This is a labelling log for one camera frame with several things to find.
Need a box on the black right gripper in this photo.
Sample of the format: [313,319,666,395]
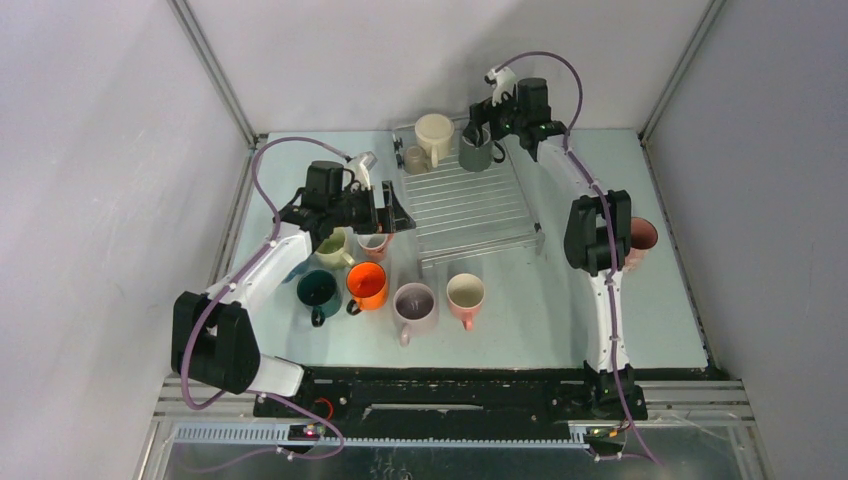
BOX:
[463,84,527,148]

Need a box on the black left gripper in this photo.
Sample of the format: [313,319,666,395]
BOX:
[328,181,414,236]

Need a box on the dark grey mug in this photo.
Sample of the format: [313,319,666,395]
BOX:
[458,127,506,172]

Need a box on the small salmon pink mug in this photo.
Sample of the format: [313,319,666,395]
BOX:
[357,234,393,263]

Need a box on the cream beige mug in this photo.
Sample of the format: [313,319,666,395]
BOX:
[414,113,455,169]

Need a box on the orange mug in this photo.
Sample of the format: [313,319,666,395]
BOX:
[345,261,389,315]

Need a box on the light green mug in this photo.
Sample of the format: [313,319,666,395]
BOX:
[314,227,356,270]

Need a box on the mauve grey mug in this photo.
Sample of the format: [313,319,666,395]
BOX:
[392,283,438,347]

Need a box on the light blue mug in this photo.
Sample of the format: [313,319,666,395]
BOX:
[281,259,310,284]

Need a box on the dark teal mug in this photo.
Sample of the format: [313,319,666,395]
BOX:
[296,269,342,328]

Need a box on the pink patterned mug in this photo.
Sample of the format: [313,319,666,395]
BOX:
[623,217,658,273]

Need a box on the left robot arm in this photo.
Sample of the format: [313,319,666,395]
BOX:
[171,161,416,417]

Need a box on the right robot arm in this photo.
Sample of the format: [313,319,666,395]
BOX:
[460,72,632,380]

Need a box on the clear acrylic dish rack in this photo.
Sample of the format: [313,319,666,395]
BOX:
[392,116,545,272]

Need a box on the small beige cup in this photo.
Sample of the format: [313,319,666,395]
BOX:
[403,145,431,175]

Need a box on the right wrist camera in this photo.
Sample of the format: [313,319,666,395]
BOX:
[484,66,517,106]

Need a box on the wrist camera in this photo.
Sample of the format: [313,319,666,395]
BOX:
[347,151,377,190]
[484,66,517,106]

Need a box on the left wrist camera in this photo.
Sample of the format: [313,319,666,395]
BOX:
[347,151,377,190]

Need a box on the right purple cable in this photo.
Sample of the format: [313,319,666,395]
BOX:
[493,51,664,468]

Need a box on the purple cable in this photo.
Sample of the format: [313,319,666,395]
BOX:
[180,137,346,473]
[493,51,664,468]

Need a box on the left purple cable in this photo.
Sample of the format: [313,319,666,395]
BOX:
[180,137,346,473]

